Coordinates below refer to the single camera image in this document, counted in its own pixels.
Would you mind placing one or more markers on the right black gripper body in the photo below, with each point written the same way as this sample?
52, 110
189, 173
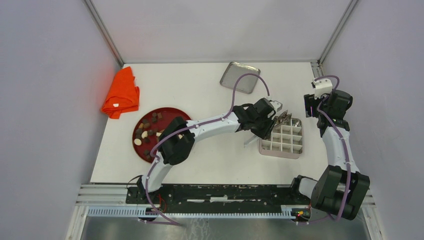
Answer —
310, 100

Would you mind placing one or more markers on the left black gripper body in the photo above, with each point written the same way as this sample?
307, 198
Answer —
263, 127

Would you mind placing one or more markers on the silver serving tongs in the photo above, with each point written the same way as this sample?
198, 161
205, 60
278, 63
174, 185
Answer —
282, 119

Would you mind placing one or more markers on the pink tin box with dividers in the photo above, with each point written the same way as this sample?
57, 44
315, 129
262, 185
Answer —
285, 141

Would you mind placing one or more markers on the red round plate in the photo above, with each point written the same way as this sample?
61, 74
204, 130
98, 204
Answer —
147, 131

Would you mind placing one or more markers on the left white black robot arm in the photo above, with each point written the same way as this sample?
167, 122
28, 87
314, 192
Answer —
179, 137

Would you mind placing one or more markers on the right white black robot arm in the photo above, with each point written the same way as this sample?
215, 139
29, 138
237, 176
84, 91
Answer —
341, 189

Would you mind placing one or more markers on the orange folded cloth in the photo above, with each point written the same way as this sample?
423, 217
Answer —
123, 95

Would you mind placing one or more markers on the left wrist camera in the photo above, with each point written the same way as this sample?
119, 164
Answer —
276, 105

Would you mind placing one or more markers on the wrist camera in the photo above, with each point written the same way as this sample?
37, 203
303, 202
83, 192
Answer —
322, 87
276, 105

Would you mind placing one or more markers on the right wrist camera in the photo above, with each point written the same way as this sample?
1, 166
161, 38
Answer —
322, 87

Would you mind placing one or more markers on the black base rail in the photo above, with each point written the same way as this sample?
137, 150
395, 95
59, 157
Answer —
219, 198

